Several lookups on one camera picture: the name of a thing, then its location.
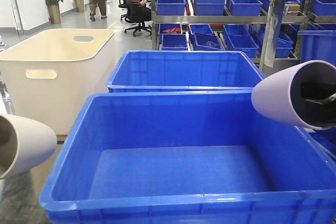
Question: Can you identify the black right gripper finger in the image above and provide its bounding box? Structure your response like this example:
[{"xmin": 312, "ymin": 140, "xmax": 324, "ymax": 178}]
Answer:
[{"xmin": 300, "ymin": 82, "xmax": 335, "ymax": 124}]

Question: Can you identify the purple plastic cup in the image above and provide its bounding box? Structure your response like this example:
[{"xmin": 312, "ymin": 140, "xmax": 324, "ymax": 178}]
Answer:
[{"xmin": 251, "ymin": 60, "xmax": 335, "ymax": 130}]

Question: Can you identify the beige plastic cup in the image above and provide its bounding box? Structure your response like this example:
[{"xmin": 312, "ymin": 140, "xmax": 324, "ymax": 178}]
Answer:
[{"xmin": 1, "ymin": 114, "xmax": 57, "ymax": 179}]

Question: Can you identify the blue plastic bin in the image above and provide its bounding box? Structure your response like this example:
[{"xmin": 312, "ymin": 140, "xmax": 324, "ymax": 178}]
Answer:
[
  {"xmin": 106, "ymin": 50, "xmax": 265, "ymax": 92},
  {"xmin": 39, "ymin": 90, "xmax": 335, "ymax": 223}
]

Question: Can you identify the near blue plastic bin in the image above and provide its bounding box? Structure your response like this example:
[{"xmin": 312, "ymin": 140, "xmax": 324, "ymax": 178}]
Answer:
[{"xmin": 39, "ymin": 90, "xmax": 335, "ymax": 223}]

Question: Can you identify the metal shelf rack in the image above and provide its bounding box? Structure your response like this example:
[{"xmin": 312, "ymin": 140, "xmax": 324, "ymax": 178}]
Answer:
[{"xmin": 150, "ymin": 0, "xmax": 336, "ymax": 70}]

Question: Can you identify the beige plastic tub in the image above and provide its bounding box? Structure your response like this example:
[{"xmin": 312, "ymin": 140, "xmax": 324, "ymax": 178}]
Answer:
[{"xmin": 1, "ymin": 28, "xmax": 116, "ymax": 135}]

